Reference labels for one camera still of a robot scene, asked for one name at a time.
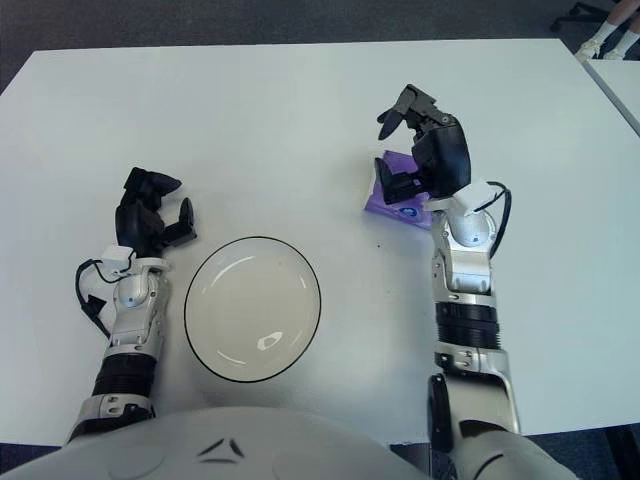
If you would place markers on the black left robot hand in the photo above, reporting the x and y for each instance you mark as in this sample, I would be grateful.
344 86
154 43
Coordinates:
132 220

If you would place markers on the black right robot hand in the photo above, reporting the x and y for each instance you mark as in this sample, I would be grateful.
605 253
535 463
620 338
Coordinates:
445 155

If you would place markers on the purple tissue paper pack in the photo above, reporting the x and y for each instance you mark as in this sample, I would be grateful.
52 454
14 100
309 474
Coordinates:
375 200

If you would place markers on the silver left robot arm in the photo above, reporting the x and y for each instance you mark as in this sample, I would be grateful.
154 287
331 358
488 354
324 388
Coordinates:
130 320

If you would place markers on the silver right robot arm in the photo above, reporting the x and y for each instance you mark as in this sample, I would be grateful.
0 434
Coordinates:
465 270

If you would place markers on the white plate with black rim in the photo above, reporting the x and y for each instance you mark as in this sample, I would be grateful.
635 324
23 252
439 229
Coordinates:
250 310

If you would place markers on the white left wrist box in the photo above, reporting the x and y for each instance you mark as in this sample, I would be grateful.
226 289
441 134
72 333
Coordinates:
117 257

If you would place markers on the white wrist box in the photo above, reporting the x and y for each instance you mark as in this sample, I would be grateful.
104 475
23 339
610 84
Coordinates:
475 197
117 257

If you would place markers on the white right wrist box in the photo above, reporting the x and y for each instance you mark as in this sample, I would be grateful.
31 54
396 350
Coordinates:
475 197

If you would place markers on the white adjacent table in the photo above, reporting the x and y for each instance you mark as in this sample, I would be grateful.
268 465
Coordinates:
622 85

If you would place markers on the black office chair base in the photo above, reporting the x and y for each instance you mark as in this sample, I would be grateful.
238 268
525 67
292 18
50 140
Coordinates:
577 15

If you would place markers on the person leg with white sock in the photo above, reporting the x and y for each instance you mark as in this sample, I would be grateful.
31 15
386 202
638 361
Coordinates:
625 45
605 30

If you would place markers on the grey robot torso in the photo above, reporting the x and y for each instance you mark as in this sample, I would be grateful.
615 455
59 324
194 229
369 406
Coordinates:
215 440

